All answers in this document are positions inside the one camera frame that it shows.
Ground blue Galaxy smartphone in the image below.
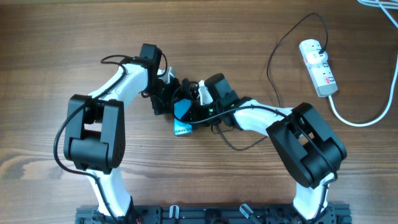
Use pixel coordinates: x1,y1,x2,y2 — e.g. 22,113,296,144
174,99,192,136

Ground black charger cable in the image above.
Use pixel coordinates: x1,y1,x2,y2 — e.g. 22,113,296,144
211,12,329,152

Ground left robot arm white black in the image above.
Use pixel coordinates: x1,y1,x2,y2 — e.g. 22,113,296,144
58,44,179,223

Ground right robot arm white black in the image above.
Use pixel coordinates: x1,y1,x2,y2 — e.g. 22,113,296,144
171,73,347,223

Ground white charger plug adapter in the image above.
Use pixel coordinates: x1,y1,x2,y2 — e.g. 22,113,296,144
303,50,328,66

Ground white power strip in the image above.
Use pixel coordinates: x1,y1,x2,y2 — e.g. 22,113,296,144
299,39,338,97

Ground white power strip cord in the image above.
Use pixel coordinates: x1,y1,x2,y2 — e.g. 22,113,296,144
327,52,398,128

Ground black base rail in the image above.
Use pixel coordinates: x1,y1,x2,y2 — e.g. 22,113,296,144
75,203,353,224

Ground white cables top corner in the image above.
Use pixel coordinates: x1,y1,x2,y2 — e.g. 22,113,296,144
356,0,398,29

